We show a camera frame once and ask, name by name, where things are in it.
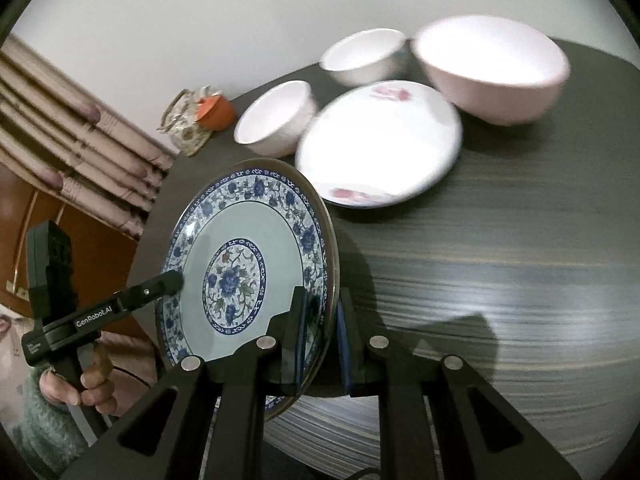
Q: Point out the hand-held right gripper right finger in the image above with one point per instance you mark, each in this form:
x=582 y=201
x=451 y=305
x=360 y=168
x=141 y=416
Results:
x=345 y=355

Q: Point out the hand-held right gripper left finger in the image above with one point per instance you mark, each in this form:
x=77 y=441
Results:
x=299 y=345

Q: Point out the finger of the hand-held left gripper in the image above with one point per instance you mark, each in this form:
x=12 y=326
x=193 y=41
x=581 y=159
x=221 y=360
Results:
x=157 y=287

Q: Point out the small white bowl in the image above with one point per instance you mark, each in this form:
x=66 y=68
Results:
x=272 y=115

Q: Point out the white plate with pink flowers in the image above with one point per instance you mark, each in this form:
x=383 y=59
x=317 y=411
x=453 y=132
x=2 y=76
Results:
x=380 y=140

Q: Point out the medium white bowl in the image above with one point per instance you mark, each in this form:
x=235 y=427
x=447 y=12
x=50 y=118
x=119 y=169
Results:
x=360 y=55

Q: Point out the person's left forearm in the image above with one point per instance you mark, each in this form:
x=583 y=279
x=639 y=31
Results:
x=45 y=435

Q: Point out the person's left hand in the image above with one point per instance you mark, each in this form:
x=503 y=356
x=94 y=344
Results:
x=95 y=375

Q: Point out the wooden cabinet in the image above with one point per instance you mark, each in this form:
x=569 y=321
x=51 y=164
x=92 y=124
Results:
x=100 y=260

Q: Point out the pleated patterned curtain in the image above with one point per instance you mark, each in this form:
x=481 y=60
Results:
x=75 y=160

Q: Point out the floral ceramic teapot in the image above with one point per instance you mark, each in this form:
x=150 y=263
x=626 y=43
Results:
x=186 y=130

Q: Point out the orange lidded cup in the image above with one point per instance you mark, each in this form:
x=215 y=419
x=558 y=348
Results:
x=217 y=112

